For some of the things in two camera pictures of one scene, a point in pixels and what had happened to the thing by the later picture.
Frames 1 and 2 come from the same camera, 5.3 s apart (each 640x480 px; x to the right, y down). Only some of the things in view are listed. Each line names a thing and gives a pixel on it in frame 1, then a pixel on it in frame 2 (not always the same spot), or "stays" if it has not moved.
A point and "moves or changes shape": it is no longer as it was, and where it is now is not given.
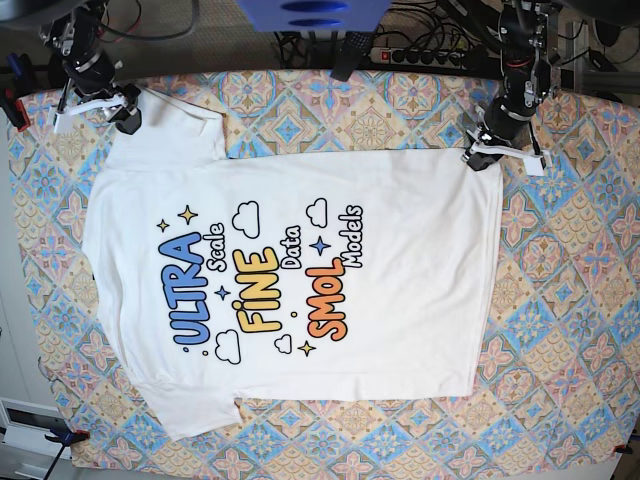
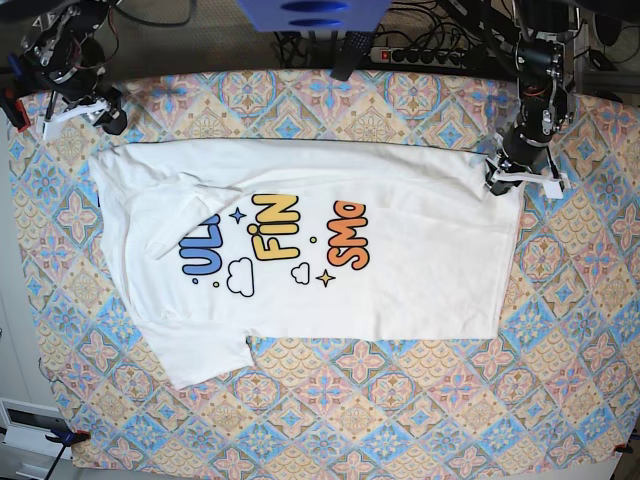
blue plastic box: [314, 15] stays
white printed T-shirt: [287, 275] moves or changes shape
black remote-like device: [353, 47] stays
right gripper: [481, 161] → [500, 187]
